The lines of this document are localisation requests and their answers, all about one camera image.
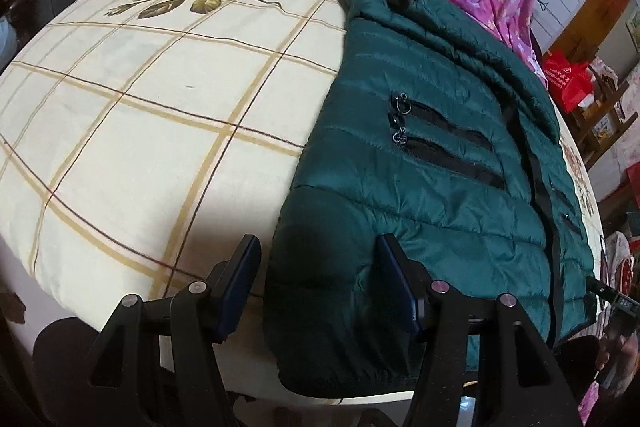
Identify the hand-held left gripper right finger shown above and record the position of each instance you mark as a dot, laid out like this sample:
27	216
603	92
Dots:
397	282

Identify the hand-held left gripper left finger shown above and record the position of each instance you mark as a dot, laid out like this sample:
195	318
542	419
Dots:
243	287

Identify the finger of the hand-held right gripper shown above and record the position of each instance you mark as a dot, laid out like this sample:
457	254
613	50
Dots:
601	290

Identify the green puffer jacket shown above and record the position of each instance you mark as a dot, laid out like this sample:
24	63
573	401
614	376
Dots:
450	217

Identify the wooden chair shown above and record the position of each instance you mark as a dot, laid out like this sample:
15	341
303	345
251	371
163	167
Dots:
600	122

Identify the bed with floral checked sheet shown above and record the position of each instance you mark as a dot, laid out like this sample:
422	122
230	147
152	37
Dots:
150	107

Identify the red shopping bag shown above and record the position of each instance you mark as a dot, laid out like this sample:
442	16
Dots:
565	79

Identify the wooden door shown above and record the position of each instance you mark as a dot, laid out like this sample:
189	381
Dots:
605	2

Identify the wall poster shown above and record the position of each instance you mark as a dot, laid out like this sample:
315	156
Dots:
633	24

